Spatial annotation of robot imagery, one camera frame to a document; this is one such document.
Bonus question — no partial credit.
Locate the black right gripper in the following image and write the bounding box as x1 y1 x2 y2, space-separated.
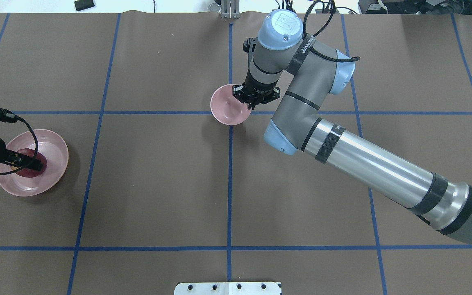
232 72 280 110

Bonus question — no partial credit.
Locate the red yellow apple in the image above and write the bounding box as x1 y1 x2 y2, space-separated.
16 149 48 179

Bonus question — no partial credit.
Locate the pink bowl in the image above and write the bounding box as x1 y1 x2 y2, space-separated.
210 84 251 126

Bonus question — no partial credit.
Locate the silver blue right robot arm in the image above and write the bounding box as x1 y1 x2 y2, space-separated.
232 9 472 245

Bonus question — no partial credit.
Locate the pink plate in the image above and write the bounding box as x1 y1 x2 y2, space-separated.
0 129 69 197

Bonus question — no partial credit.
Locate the small black puck device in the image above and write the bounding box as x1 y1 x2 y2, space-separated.
74 0 95 12

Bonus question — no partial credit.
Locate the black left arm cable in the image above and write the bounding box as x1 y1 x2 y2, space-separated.
0 113 39 176

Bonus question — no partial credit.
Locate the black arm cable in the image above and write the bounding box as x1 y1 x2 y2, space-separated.
302 0 361 64
0 113 39 176

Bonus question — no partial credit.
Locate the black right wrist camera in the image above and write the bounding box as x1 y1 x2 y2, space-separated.
242 37 257 54

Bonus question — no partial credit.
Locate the aluminium frame post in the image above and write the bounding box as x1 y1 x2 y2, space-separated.
215 0 241 19

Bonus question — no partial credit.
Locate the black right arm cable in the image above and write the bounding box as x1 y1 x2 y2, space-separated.
302 0 361 64

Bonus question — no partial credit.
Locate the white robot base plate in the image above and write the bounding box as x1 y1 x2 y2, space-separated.
174 281 283 295

